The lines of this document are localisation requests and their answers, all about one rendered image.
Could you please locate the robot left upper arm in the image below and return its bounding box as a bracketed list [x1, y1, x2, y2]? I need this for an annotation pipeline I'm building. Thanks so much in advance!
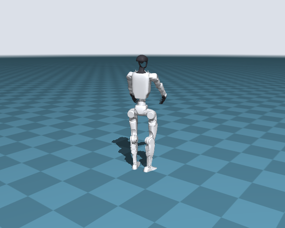
[126, 72, 133, 88]

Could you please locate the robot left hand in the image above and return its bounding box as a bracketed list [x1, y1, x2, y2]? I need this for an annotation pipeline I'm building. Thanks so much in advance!
[130, 94, 138, 103]

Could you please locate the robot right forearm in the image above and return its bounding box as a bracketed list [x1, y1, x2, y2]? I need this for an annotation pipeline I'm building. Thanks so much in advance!
[158, 83, 167, 97]

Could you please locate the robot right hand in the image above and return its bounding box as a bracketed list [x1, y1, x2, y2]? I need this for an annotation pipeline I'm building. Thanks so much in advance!
[159, 96, 165, 104]

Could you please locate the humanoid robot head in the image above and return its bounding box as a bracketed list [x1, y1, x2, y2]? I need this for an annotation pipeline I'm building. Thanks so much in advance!
[136, 55, 148, 74]

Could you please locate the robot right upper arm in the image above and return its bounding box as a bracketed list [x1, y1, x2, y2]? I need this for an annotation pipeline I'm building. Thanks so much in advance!
[149, 73, 161, 89]

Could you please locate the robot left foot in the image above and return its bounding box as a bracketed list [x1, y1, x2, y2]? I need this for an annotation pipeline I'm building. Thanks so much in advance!
[132, 161, 140, 170]

